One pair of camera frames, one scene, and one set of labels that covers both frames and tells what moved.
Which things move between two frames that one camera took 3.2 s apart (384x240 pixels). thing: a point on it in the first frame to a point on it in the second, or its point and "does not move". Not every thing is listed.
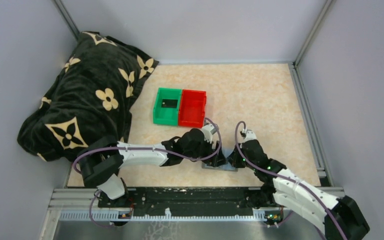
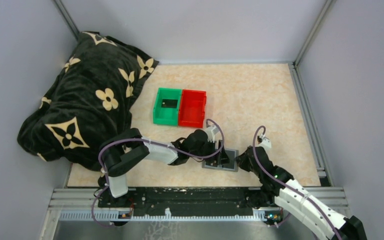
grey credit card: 169,103 does not move
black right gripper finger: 234,157 to 244,162
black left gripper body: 204,150 does not move
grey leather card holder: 225,166 does not move
